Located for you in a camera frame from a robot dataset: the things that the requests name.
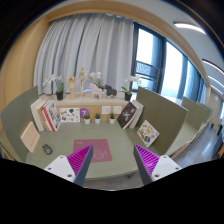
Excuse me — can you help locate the colourful picture card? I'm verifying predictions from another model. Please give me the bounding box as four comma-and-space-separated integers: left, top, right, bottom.
60, 108, 80, 123

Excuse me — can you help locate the small potted plant left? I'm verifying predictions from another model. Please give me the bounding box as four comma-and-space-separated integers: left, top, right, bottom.
84, 113, 91, 124

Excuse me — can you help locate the green right desk partition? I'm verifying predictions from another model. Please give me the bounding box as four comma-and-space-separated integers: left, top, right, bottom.
136, 87, 188, 155

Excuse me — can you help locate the small potted plant middle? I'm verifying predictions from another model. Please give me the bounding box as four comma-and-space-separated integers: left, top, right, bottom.
95, 113, 101, 124

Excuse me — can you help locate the green desk partition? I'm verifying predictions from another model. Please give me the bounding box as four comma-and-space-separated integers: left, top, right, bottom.
136, 87, 188, 155
0, 87, 39, 162

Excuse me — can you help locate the black wooden horse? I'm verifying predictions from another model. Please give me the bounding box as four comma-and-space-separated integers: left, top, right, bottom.
105, 85, 117, 97

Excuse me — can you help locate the white orchid black pot left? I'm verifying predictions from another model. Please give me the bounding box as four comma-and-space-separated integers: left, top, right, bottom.
42, 74, 64, 100

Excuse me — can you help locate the colourful illustrated book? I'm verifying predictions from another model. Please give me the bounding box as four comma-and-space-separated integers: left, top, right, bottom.
137, 120, 159, 147

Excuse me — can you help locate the small potted plant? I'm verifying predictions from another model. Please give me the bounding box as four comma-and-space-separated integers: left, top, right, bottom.
109, 113, 116, 124
84, 113, 91, 124
95, 113, 101, 124

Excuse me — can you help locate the wooden hand model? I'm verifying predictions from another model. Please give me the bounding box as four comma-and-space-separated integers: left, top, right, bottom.
67, 75, 76, 100

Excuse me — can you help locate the dark grey computer mouse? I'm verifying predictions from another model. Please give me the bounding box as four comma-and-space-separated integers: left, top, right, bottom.
42, 144, 52, 154

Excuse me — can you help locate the white wall socket plate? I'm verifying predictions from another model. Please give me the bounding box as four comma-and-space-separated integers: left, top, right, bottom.
102, 106, 111, 115

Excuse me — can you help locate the small potted plant right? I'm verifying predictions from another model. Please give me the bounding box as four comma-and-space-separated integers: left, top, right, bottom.
109, 113, 116, 124

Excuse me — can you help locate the grey curtain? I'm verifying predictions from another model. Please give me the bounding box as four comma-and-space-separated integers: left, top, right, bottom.
34, 14, 133, 94

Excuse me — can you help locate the black cover book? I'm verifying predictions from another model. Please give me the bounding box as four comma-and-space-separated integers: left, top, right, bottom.
117, 102, 137, 129

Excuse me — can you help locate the white orchid black pot right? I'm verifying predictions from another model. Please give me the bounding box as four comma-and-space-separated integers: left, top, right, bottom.
121, 75, 141, 101

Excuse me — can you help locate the red and white book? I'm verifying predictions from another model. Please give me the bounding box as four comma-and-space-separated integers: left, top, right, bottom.
42, 100, 61, 131

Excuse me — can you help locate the pink wooden horse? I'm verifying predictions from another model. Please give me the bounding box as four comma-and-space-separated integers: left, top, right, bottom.
89, 83, 102, 99

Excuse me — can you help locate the purple round number sign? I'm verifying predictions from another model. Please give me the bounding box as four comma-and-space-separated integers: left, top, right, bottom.
80, 108, 90, 118

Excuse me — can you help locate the white upright book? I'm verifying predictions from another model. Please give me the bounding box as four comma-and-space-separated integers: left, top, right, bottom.
30, 99, 45, 131

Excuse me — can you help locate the white orchid black pot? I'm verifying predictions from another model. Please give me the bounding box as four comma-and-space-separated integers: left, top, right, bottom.
42, 74, 64, 100
121, 75, 141, 101

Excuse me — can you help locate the beige leaning book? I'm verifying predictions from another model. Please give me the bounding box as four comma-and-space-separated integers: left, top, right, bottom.
21, 122, 40, 153

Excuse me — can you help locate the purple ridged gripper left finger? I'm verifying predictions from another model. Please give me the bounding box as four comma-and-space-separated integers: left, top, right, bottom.
45, 144, 93, 186

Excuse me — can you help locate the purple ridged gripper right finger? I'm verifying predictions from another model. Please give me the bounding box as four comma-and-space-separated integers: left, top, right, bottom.
133, 144, 181, 185

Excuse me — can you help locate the white orchid centre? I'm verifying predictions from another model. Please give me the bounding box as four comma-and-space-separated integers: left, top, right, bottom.
90, 72, 104, 89

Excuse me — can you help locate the pink mouse pad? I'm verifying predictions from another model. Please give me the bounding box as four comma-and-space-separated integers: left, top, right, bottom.
73, 139, 112, 163

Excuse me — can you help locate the wooden mannequin figure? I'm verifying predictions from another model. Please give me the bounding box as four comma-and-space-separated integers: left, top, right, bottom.
79, 68, 88, 96

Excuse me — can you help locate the green left desk partition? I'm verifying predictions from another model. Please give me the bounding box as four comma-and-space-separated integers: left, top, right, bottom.
0, 87, 39, 162

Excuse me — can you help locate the wooden desk shelf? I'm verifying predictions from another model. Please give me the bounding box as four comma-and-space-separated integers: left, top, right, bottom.
40, 92, 127, 121

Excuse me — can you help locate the white book behind black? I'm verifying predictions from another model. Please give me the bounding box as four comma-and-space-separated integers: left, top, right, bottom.
129, 100, 144, 129

